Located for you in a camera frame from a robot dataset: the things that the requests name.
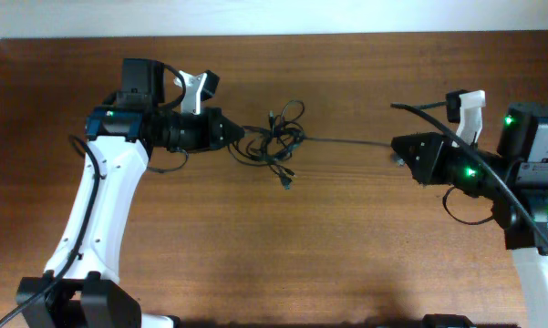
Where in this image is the black USB cable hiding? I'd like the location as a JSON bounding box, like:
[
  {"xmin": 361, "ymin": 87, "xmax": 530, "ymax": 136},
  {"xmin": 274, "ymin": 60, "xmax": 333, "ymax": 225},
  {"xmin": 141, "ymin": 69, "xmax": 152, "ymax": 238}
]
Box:
[{"xmin": 227, "ymin": 99, "xmax": 405, "ymax": 190}]

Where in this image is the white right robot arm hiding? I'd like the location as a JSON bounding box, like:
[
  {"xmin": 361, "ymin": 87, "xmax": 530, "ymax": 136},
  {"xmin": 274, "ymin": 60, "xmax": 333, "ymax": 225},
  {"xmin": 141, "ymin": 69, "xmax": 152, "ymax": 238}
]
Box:
[{"xmin": 391, "ymin": 102, "xmax": 548, "ymax": 327}]

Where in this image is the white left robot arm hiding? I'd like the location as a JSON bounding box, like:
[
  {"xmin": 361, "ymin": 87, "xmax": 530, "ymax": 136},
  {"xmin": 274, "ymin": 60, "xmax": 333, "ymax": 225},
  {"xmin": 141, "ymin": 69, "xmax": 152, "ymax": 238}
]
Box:
[{"xmin": 0, "ymin": 58, "xmax": 244, "ymax": 328}]

